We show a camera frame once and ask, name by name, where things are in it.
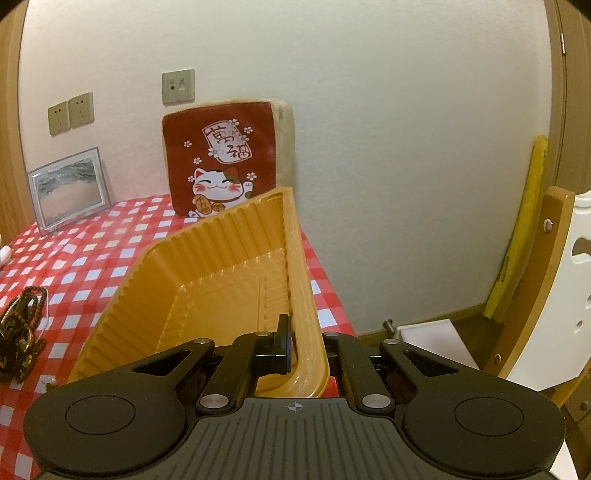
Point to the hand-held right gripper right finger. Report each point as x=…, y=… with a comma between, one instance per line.
x=344, y=360

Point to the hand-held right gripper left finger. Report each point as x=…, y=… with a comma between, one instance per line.
x=286, y=344

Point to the yellow ribbed plastic tray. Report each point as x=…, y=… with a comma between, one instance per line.
x=184, y=258

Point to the black glossy object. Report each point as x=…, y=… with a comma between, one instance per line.
x=7, y=355

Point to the white box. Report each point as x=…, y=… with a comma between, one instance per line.
x=434, y=341

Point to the red white checked tablecloth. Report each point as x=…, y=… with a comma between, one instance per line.
x=92, y=249

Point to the small pearl earring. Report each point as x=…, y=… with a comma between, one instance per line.
x=51, y=382

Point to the yellow foam roll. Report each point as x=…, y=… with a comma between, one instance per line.
x=531, y=194

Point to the clear framed sand picture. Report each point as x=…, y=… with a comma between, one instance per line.
x=69, y=189

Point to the small white object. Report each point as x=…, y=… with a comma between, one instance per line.
x=3, y=254

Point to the wooden door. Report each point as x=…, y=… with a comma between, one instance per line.
x=575, y=115

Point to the wooden side panel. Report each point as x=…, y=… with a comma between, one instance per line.
x=9, y=138

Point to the metal door hinge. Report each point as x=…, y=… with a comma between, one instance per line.
x=563, y=44

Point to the beige wall data outlet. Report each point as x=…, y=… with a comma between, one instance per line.
x=178, y=86

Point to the beige wall power socket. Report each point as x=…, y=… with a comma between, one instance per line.
x=59, y=120
x=81, y=109

